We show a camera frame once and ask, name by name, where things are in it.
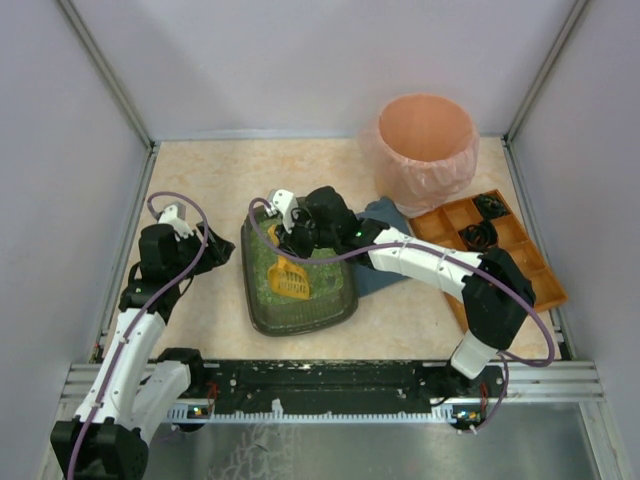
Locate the yellow litter scoop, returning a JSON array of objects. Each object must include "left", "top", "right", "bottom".
[{"left": 267, "top": 255, "right": 311, "bottom": 300}]

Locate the dark grey litter box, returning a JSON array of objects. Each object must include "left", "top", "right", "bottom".
[{"left": 241, "top": 204, "right": 358, "bottom": 337}]

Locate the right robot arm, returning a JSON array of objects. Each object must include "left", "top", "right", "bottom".
[{"left": 269, "top": 186, "right": 536, "bottom": 381}]

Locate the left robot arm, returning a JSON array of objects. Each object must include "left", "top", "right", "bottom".
[{"left": 50, "top": 220, "right": 235, "bottom": 479}]

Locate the blue folded cloth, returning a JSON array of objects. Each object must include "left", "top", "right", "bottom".
[{"left": 349, "top": 195, "right": 424, "bottom": 297}]

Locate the orange compartment tray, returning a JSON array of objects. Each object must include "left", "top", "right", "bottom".
[{"left": 409, "top": 190, "right": 568, "bottom": 327}]

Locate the bin with pink bag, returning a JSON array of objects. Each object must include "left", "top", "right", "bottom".
[{"left": 357, "top": 93, "right": 480, "bottom": 218}]

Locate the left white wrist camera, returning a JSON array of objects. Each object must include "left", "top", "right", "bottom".
[{"left": 156, "top": 201, "right": 194, "bottom": 241}]

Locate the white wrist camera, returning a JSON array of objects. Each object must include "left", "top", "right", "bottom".
[
  {"left": 265, "top": 189, "right": 298, "bottom": 236},
  {"left": 156, "top": 201, "right": 194, "bottom": 241}
]

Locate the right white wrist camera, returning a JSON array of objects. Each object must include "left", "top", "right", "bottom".
[{"left": 265, "top": 189, "right": 298, "bottom": 236}]

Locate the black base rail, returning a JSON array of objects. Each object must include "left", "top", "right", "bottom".
[{"left": 161, "top": 360, "right": 504, "bottom": 429}]

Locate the black coiled cable middle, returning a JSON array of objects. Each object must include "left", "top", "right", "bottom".
[{"left": 458, "top": 219, "right": 500, "bottom": 251}]

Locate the black coiled cable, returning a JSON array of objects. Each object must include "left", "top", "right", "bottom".
[
  {"left": 458, "top": 219, "right": 500, "bottom": 251},
  {"left": 472, "top": 193, "right": 511, "bottom": 220}
]

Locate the black coiled cable far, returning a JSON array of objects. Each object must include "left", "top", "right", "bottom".
[{"left": 472, "top": 193, "right": 511, "bottom": 220}]

